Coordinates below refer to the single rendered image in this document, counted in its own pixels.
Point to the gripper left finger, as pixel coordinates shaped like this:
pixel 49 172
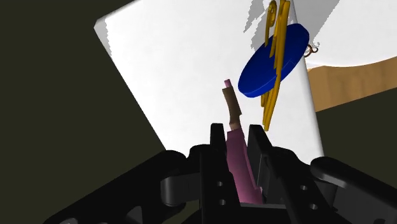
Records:
pixel 149 186

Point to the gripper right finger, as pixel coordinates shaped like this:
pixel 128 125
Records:
pixel 297 183

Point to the pink and brown utensil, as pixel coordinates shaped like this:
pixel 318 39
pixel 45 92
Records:
pixel 240 164

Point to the blue round plate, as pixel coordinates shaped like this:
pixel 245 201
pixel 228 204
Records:
pixel 260 74

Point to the gold fork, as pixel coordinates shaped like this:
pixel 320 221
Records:
pixel 280 63

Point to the white table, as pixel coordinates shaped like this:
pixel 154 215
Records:
pixel 186 68

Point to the gold looped utensil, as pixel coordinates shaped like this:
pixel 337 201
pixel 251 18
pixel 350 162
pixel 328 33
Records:
pixel 267 31

